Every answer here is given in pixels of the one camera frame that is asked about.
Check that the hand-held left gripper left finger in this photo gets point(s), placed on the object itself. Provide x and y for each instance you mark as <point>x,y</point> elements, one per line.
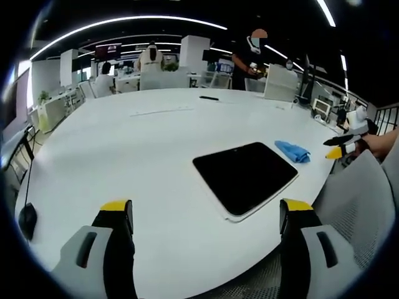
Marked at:
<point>81,249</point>

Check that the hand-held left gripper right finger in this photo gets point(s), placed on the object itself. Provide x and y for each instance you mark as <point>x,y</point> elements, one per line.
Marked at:
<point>318,249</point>

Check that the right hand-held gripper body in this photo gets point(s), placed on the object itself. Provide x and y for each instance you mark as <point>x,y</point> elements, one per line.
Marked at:
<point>358,123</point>

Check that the blue cleaning cloth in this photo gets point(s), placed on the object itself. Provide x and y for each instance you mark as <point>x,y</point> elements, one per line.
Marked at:
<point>293,151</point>

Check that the black tablet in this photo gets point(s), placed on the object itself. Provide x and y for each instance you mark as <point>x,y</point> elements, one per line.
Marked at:
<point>244,177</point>

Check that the grey mesh office chair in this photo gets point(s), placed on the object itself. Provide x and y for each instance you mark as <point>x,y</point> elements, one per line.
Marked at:
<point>352,199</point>

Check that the black computer mouse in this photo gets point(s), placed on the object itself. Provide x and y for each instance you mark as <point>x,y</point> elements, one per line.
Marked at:
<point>27,219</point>

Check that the black monitor stand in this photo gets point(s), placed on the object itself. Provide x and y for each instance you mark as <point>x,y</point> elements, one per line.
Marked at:
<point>307,79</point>

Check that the white desk partition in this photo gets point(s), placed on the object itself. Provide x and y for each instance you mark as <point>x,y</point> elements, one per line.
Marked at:
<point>280,82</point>

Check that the white office chair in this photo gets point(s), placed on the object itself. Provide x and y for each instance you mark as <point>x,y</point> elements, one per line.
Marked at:
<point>88,90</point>
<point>218,79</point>

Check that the black pen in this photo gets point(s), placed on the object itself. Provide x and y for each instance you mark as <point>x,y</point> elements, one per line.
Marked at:
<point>209,98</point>

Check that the green potted plant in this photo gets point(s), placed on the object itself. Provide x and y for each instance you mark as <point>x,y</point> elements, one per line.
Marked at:
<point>171,67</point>
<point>43,97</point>

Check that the white pillar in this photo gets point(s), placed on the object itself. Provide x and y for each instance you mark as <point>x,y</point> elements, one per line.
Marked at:
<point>193,59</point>

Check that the dark wall monitor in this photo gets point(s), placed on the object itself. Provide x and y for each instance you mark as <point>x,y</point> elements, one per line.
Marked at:
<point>107,51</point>

